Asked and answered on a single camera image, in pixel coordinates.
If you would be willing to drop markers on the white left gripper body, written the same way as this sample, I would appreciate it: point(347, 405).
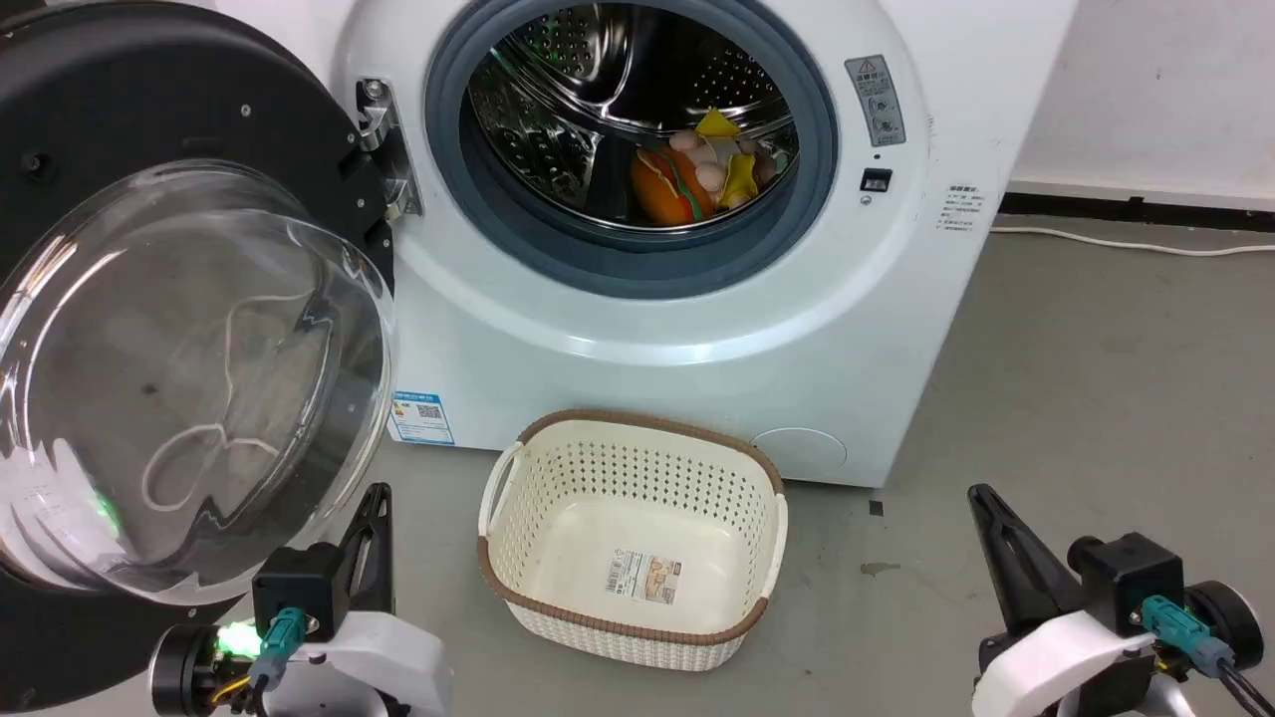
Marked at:
point(383, 662)

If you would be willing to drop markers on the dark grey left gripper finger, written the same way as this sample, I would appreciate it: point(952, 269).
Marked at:
point(381, 538)

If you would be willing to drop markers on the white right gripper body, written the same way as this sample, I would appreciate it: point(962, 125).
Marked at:
point(1046, 667)

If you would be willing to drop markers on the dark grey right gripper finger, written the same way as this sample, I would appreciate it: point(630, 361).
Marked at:
point(1016, 558)

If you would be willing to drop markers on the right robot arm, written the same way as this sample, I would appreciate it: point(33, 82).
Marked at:
point(1230, 617)

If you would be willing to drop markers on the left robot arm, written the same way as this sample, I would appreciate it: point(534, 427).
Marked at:
point(179, 672)

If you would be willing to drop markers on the white front-load washing machine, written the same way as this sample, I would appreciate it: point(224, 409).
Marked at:
point(697, 398)

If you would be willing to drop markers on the metal door hinge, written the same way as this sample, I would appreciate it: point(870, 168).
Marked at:
point(383, 129)

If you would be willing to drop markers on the black washer door, glass bowl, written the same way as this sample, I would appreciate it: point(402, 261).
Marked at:
point(149, 90)

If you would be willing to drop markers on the blue white energy label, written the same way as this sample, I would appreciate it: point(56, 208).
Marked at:
point(422, 418)

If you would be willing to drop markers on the cream laundry basket, brown rim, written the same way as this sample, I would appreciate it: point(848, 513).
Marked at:
point(558, 498)

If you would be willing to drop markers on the round white filter cover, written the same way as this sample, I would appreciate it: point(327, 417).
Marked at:
point(799, 451)

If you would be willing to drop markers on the paper product label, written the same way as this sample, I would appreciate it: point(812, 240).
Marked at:
point(644, 577)

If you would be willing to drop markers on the small printed text sticker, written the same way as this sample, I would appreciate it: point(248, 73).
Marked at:
point(961, 209)

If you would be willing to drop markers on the black baseboard strip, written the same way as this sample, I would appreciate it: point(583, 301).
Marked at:
point(1146, 211)

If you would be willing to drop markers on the orange plush burger toy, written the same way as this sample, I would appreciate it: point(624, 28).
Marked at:
point(665, 194)

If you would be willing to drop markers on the yellow cloth toy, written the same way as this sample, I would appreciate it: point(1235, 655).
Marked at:
point(738, 177)

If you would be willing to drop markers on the grey warning sticker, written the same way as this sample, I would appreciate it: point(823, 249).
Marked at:
point(876, 100)

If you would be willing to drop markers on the pale pink doll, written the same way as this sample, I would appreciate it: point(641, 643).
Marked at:
point(709, 175)

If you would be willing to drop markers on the perforated steel drum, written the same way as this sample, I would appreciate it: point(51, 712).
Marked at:
point(598, 80)

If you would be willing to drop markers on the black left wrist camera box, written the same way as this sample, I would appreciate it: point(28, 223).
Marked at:
point(299, 588)

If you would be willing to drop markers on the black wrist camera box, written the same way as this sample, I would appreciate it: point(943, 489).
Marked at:
point(299, 588)
point(1131, 578)

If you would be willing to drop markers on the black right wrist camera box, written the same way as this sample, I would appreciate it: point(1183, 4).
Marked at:
point(1131, 578)

